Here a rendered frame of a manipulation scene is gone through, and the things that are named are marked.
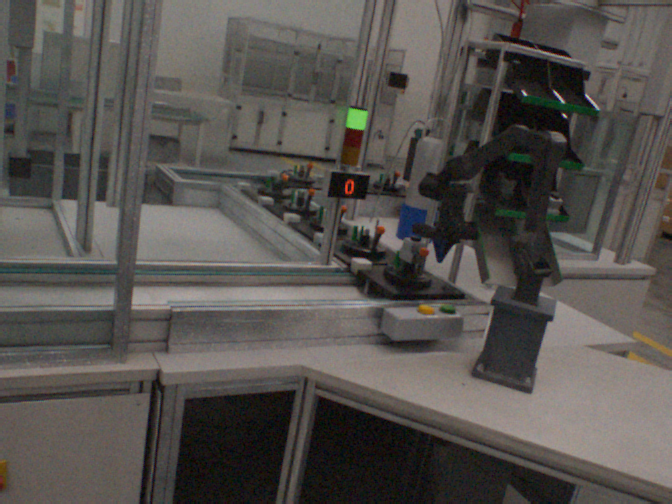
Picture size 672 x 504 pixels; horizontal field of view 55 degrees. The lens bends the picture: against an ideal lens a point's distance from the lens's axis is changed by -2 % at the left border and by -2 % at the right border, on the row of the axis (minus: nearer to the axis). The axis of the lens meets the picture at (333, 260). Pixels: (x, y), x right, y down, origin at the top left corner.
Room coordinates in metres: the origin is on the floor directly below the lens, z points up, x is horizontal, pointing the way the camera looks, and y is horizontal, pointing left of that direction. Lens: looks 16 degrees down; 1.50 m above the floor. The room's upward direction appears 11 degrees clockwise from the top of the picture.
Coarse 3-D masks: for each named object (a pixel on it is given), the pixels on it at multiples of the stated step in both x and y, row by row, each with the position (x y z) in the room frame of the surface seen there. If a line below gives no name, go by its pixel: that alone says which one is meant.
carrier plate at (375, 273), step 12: (360, 276) 1.79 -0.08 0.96; (372, 276) 1.76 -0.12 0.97; (432, 276) 1.87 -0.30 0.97; (384, 288) 1.68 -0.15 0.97; (396, 288) 1.69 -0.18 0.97; (408, 288) 1.71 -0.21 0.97; (420, 288) 1.73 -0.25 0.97; (432, 288) 1.75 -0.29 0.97; (396, 300) 1.64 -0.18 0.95; (408, 300) 1.66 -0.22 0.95
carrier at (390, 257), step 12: (336, 240) 2.09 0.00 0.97; (348, 240) 2.00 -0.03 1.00; (360, 240) 2.01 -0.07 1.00; (336, 252) 1.94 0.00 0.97; (348, 252) 1.96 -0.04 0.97; (360, 252) 1.95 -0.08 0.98; (372, 252) 1.95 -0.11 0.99; (384, 252) 2.00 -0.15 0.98; (348, 264) 1.85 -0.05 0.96; (372, 264) 1.90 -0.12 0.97; (384, 264) 1.92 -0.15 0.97
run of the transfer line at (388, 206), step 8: (344, 200) 3.04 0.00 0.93; (360, 200) 3.08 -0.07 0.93; (368, 200) 3.10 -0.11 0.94; (384, 200) 3.14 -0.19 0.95; (392, 200) 3.17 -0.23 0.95; (400, 200) 3.19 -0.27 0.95; (360, 208) 3.08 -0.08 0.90; (368, 208) 3.10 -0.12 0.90; (376, 208) 3.12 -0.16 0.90; (384, 208) 3.15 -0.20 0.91; (392, 208) 3.17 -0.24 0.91; (400, 208) 3.19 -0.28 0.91; (368, 216) 3.10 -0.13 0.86; (376, 216) 3.13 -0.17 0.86; (384, 216) 3.15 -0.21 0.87; (392, 216) 3.18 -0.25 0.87
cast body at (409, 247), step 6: (408, 240) 1.79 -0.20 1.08; (414, 240) 1.78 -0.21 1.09; (420, 240) 1.81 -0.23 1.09; (402, 246) 1.81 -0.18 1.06; (408, 246) 1.78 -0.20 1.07; (414, 246) 1.77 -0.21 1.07; (420, 246) 1.79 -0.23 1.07; (402, 252) 1.80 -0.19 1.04; (408, 252) 1.78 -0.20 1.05; (414, 252) 1.78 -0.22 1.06; (402, 258) 1.80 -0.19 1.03; (408, 258) 1.77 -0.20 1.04; (414, 258) 1.76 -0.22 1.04
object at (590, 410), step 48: (336, 384) 1.33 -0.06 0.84; (384, 384) 1.33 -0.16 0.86; (432, 384) 1.37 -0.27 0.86; (480, 384) 1.42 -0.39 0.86; (576, 384) 1.52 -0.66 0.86; (624, 384) 1.58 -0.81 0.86; (480, 432) 1.22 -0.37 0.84; (528, 432) 1.22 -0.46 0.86; (576, 432) 1.26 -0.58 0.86; (624, 432) 1.30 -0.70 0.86; (624, 480) 1.13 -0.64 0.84
